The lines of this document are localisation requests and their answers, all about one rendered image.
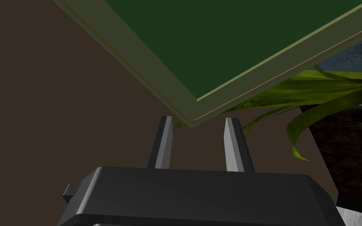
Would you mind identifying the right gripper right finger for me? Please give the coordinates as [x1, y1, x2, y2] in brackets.
[223, 117, 256, 173]

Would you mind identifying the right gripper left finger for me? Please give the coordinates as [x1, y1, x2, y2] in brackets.
[146, 116, 174, 170]

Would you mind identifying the green leafy plant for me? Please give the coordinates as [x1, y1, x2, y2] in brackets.
[174, 65, 362, 162]

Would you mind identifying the green framed door leaf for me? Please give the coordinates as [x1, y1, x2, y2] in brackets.
[53, 0, 362, 128]

